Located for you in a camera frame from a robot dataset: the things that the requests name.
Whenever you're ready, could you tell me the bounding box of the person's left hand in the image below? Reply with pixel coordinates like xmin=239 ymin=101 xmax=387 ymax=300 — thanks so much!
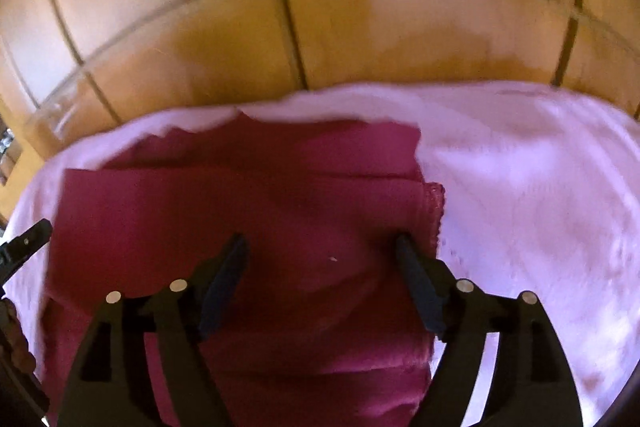
xmin=0 ymin=297 xmax=37 ymax=376

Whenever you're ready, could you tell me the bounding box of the dark red garment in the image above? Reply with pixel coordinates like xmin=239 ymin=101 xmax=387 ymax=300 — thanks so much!
xmin=42 ymin=114 xmax=447 ymax=427

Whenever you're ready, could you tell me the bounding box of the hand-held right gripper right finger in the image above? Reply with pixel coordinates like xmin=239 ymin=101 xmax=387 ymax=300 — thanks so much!
xmin=395 ymin=233 xmax=584 ymax=427

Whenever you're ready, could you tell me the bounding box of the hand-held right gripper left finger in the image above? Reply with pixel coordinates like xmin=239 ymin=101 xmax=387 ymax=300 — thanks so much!
xmin=57 ymin=234 xmax=249 ymax=427

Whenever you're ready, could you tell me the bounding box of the wooden wardrobe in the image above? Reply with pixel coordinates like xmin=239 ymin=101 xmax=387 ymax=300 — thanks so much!
xmin=0 ymin=0 xmax=640 ymax=228

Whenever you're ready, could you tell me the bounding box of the pink bed blanket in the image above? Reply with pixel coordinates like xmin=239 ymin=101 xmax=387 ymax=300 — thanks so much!
xmin=0 ymin=82 xmax=640 ymax=427

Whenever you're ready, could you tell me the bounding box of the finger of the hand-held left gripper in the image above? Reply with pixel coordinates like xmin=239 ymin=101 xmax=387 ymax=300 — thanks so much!
xmin=0 ymin=219 xmax=54 ymax=281

